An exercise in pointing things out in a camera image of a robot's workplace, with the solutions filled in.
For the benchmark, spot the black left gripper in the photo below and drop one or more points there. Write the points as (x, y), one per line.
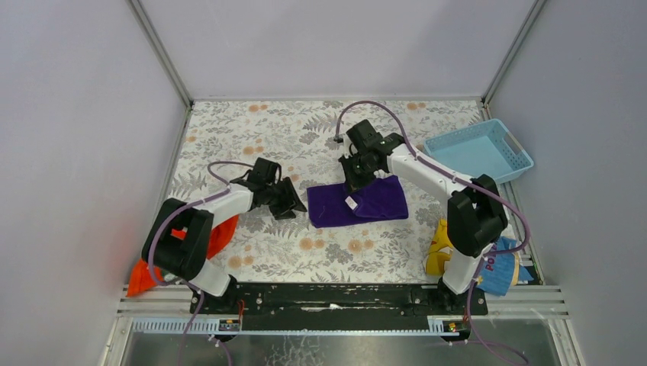
(282, 197)

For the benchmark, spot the white slotted cable duct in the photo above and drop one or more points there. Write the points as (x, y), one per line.
(274, 325)

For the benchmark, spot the light blue plastic basket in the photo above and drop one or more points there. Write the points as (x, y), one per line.
(487, 147)

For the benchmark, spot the purple towel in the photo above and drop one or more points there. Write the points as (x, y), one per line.
(332, 206)

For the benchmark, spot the yellow blue Pokemon towel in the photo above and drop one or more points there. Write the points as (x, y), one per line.
(498, 274)

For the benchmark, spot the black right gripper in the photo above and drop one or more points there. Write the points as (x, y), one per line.
(355, 171)

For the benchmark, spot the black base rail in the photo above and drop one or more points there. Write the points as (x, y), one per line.
(317, 300)

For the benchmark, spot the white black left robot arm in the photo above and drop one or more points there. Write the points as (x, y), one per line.
(179, 238)

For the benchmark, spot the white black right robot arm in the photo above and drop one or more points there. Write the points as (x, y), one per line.
(474, 209)

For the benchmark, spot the orange towel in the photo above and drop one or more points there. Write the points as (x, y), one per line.
(140, 279)

